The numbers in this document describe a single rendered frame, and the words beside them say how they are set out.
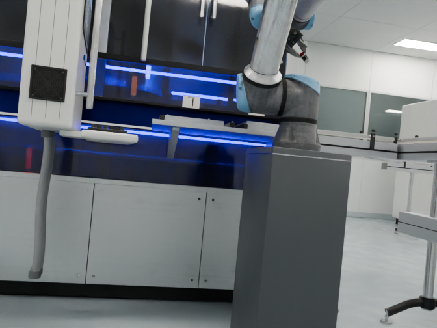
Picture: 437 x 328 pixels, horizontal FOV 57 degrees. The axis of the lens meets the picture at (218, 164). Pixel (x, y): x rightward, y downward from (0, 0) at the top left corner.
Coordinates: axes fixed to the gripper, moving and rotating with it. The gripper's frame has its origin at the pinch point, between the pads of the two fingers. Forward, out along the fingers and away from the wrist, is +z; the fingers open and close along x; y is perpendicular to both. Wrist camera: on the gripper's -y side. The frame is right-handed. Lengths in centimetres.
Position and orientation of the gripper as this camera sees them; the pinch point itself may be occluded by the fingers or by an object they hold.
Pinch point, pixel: (300, 52)
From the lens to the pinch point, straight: 171.1
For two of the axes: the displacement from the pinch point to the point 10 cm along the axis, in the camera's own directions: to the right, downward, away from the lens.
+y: 2.9, 5.2, -8.0
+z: 6.5, 5.0, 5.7
